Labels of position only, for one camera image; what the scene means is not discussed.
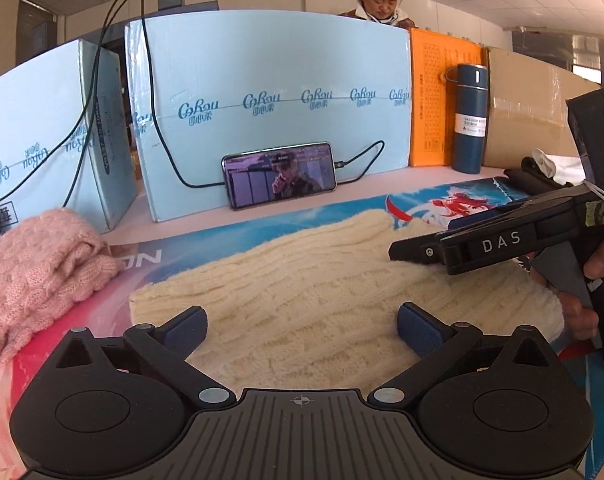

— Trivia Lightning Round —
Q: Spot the white cloth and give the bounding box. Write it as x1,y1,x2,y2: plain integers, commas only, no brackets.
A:
532,149,590,181

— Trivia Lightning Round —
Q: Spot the pink knit sweater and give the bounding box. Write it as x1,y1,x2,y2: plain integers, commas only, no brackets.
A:
0,208,125,373

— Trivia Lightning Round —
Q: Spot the dark blue thermos bottle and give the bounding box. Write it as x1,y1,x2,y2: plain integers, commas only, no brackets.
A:
444,63,491,173

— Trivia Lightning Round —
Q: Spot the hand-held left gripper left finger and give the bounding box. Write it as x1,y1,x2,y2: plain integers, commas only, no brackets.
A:
44,305,237,408

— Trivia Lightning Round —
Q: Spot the person's right hand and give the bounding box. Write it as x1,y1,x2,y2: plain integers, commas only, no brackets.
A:
556,232,604,346

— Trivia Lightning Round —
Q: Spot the black cloth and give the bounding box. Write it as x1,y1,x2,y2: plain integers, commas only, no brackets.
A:
502,157,572,196

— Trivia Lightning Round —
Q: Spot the thin black cable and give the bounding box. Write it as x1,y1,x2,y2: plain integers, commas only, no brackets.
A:
0,0,175,212

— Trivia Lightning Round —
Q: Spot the large light blue carton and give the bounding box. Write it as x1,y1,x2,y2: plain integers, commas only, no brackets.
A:
124,10,413,223

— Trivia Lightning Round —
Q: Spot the black smartphone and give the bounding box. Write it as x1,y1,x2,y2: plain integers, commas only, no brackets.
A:
222,141,339,210

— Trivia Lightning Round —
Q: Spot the brown cardboard box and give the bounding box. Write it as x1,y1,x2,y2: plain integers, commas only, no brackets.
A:
482,47,590,168

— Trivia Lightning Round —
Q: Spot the cream knit sweater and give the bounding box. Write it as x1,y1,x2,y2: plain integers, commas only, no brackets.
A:
129,209,565,401

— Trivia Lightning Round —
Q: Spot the orange printed box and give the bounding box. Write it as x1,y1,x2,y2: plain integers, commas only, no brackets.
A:
408,27,485,168

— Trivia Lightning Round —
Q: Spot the printed desk mat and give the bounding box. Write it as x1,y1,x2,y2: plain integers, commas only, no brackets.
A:
0,175,604,480

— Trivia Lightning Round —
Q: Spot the dark phone charging cable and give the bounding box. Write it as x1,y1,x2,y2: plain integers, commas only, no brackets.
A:
134,0,387,188

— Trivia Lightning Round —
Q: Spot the dark door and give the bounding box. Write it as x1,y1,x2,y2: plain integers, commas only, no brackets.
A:
17,0,58,58

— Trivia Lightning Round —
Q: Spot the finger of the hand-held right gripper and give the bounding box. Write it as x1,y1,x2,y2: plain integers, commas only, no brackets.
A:
389,232,447,262

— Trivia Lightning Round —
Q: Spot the small light blue carton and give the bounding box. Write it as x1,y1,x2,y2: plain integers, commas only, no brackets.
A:
0,39,139,233

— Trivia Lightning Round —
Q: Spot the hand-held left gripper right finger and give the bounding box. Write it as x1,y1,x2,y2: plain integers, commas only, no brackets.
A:
367,302,562,408

